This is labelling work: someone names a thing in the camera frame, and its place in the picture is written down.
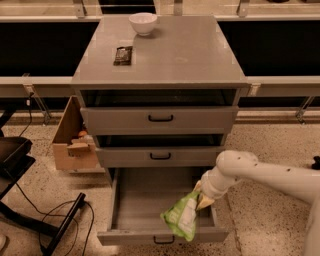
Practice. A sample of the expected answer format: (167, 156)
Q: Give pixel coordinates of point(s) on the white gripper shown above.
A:
(210, 190)

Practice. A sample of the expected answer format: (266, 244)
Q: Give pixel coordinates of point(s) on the green rice chip bag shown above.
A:
(181, 217)

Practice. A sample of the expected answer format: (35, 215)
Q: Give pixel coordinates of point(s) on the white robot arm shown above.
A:
(232, 166)

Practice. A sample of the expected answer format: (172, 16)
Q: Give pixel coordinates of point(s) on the bottom grey drawer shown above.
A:
(139, 196)

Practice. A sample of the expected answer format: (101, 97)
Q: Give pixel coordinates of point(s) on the grey drawer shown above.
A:
(120, 151)
(139, 196)
(159, 120)

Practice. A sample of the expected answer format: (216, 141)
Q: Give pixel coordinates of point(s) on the top grey drawer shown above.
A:
(159, 120)

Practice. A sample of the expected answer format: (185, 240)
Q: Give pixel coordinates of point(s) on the middle grey drawer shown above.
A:
(120, 151)

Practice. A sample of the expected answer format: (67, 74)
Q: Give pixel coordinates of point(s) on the grey drawer cabinet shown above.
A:
(185, 62)

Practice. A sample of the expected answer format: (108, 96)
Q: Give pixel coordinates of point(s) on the black object on floor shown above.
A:
(316, 164)

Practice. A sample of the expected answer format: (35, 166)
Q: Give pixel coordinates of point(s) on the cardboard box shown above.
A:
(71, 152)

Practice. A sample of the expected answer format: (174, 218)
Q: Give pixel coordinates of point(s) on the orange ball in box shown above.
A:
(82, 133)

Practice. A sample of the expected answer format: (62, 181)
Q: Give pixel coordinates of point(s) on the dark snack packet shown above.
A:
(123, 56)

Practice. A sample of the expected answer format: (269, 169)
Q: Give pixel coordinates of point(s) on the white ceramic bowl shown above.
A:
(143, 23)

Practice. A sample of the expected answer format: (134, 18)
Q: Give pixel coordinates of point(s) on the black chair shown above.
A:
(41, 194)

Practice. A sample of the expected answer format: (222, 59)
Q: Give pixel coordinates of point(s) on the grey metal railing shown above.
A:
(59, 10)

